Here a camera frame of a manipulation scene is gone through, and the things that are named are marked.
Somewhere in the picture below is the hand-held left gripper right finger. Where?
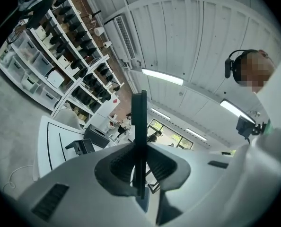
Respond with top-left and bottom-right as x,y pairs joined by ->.
141,90 -> 148,200

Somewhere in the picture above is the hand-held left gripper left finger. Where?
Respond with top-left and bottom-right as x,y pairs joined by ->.
131,93 -> 143,196

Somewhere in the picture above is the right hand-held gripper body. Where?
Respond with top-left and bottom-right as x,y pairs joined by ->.
236,115 -> 273,142

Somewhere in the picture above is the long ceiling light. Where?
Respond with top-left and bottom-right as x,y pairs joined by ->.
220,98 -> 256,124
185,127 -> 208,141
141,67 -> 184,87
150,107 -> 171,121

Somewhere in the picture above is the window with green view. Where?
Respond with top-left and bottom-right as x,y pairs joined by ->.
147,118 -> 194,149

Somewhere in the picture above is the person's white shirt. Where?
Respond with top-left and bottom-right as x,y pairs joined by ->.
225,53 -> 281,227

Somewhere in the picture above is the white cabinet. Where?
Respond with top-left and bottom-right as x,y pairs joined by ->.
90,93 -> 123,133

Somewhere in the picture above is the black tissue box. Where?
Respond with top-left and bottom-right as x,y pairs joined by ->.
83,123 -> 111,149

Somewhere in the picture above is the person's head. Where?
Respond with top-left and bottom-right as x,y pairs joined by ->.
235,50 -> 276,93

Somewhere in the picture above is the small white shelving unit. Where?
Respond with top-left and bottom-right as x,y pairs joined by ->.
51,55 -> 125,128

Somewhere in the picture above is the grey chair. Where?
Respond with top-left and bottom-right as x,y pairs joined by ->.
53,108 -> 82,130

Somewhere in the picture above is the white table with black lines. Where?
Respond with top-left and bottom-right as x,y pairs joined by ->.
33,115 -> 134,182

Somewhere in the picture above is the white square box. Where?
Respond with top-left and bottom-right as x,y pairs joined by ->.
46,69 -> 66,89

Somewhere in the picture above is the group of black shelf items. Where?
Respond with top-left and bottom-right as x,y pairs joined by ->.
40,0 -> 122,108

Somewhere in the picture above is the small white carton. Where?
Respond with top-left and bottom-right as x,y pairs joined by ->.
57,55 -> 72,69

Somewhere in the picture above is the tall white shelving unit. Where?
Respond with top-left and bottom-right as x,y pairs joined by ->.
0,0 -> 111,112

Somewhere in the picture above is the row of clear storage bins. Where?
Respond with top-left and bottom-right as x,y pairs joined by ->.
0,30 -> 61,109

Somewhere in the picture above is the black overhead device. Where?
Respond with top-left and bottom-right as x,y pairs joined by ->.
0,0 -> 55,36

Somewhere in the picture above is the black head-worn camera headset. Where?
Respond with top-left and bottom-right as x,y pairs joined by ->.
224,49 -> 257,84

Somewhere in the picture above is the white wall air conditioner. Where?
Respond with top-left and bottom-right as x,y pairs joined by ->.
103,12 -> 138,63

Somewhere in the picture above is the white floor cable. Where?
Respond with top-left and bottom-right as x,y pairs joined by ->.
1,165 -> 35,189

